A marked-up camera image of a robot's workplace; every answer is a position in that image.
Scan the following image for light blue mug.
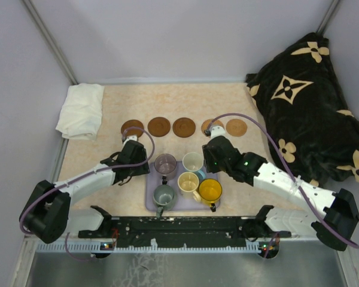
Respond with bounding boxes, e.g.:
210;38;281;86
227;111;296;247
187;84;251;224
182;152;206;182

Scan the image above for dark wooden coaster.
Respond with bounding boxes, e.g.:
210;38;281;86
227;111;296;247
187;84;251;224
172;117;196;138
121;120;144;139
148;117;171;137

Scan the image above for woven rattan coaster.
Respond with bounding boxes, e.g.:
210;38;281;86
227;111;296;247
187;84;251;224
201;118;224;135
226;118;248;137

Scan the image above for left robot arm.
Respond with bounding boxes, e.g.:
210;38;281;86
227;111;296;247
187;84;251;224
19;139;150;244

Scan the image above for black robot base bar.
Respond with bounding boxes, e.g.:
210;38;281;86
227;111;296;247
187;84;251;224
78;216;275;248

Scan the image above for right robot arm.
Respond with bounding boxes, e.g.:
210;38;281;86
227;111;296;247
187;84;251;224
202;136;359;251

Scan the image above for purple glass cup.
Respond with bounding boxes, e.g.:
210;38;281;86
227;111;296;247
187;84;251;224
154;154;177;184

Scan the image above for lavender plastic tray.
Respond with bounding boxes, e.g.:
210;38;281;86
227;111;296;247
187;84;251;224
145;161;210;212

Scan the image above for yellow mug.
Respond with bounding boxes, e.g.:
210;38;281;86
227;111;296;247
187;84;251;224
199;179;223;212

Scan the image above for cream mug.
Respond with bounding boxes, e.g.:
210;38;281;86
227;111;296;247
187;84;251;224
177;172;201;203

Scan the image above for grey green mug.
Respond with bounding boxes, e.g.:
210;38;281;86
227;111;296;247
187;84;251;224
153;185;177;218

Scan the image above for white folded cloth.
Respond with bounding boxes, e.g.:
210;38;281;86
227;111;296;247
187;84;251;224
56;83;105;141

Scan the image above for black floral blanket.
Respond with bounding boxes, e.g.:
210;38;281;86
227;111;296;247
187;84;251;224
245;32;359;186

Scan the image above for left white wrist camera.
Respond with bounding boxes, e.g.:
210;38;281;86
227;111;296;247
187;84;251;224
123;135;138;144

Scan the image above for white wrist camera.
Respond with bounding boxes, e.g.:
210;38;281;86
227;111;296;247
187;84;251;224
210;126;226;139
123;135;138;144

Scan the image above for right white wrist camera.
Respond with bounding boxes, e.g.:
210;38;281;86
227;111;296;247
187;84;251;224
210;126;226;139

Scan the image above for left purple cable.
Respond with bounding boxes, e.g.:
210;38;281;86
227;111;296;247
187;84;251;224
19;127;156;261

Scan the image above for purple cable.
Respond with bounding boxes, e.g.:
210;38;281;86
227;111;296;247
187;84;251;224
208;112;359;259
19;127;156;261

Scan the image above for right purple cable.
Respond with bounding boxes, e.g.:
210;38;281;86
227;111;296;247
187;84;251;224
208;112;359;259

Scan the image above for aluminium frame rail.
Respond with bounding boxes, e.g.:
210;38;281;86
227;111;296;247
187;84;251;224
23;215;351;254

